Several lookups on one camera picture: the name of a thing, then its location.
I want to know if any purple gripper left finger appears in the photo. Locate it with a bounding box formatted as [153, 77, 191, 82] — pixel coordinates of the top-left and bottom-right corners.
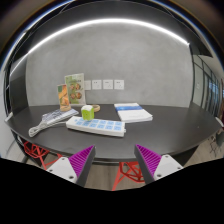
[47, 145, 95, 187]

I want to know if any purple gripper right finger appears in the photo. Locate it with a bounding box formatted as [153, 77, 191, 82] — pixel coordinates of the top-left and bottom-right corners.
[134, 144, 183, 183]

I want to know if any green white charger plug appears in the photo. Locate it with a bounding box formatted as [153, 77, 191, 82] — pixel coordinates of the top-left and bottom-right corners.
[81, 105, 94, 121]

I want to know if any white power strip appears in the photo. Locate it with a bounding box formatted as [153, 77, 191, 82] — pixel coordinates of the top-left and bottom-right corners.
[66, 116, 126, 137]

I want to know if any clear plastic packet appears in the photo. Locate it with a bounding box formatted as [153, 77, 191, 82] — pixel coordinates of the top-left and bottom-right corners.
[42, 109, 79, 125]

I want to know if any white blue booklet stack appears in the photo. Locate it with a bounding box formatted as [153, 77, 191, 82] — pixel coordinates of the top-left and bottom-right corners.
[114, 103, 153, 123]

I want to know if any small orange menu card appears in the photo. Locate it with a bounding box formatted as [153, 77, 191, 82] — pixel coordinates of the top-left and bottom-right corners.
[57, 84, 71, 112]

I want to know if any large green menu stand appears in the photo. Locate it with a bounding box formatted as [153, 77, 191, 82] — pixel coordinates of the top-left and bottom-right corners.
[65, 73, 86, 105]

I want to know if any curved ceiling light strip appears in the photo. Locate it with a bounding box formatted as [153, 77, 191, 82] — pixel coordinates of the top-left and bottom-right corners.
[9, 18, 190, 76]

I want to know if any red wire chair right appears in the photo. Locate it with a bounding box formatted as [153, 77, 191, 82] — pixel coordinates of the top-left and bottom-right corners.
[112, 161, 144, 191]

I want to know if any red wire chair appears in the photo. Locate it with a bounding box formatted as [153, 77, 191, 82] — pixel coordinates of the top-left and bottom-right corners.
[112, 161, 144, 191]
[24, 141, 62, 169]

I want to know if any red wire chair left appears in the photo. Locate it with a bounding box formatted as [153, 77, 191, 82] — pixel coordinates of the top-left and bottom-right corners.
[24, 141, 62, 169]

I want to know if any white power strip cable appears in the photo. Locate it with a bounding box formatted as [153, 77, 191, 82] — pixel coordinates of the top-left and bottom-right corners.
[27, 120, 68, 138]

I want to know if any white wall switch plate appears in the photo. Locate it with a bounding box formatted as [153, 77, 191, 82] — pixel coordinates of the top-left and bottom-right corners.
[84, 80, 91, 90]

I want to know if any white wall socket left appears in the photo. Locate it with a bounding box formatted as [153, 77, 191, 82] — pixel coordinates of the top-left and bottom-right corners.
[92, 80, 102, 90]

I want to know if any white wall socket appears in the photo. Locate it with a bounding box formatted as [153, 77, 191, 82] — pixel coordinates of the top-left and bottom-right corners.
[114, 80, 124, 90]
[103, 80, 113, 90]
[92, 80, 102, 90]

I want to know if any white wall socket right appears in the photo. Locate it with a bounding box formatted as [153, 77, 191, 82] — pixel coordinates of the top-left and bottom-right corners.
[114, 80, 124, 90]

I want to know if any white wall socket middle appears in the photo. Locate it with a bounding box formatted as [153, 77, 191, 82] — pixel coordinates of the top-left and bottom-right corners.
[103, 80, 113, 90]

